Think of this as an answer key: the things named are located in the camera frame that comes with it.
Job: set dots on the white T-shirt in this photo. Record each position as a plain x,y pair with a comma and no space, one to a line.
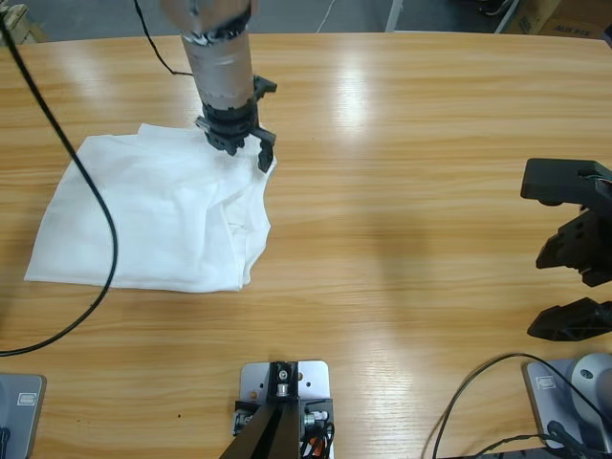
167,215

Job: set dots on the dark bystander shoe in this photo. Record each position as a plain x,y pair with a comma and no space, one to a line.
492,7

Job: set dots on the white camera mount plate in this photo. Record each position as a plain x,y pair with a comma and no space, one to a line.
315,378

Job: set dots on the brown cardboard box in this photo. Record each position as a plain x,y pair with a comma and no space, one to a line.
545,16

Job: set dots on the wooden pallet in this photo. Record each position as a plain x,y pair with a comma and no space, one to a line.
26,26

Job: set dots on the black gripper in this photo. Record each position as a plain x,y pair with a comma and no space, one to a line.
229,122
569,181

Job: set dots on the grey base plate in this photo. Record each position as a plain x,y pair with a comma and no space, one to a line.
540,406
24,430

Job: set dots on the white upright post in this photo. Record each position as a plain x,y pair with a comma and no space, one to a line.
393,14

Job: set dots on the slanted metal bar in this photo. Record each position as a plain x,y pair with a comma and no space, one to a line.
509,16

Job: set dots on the pale printed cardboard box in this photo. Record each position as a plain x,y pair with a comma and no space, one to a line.
569,26

